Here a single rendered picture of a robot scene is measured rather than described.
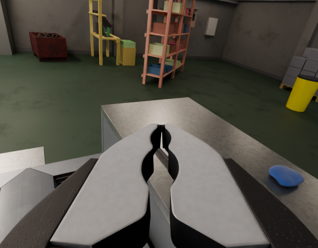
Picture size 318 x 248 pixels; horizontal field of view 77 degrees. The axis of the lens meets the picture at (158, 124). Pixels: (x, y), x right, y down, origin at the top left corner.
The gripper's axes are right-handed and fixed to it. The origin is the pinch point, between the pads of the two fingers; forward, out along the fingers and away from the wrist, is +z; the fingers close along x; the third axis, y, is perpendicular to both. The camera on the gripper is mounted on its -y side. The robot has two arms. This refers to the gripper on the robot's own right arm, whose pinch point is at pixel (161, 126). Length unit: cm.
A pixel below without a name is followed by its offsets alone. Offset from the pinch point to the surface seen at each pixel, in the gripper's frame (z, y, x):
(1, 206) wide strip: 35, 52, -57
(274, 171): 45, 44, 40
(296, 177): 43, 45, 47
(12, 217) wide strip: 32, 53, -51
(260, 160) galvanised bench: 54, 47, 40
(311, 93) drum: 403, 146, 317
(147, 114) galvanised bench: 84, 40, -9
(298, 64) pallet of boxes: 576, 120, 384
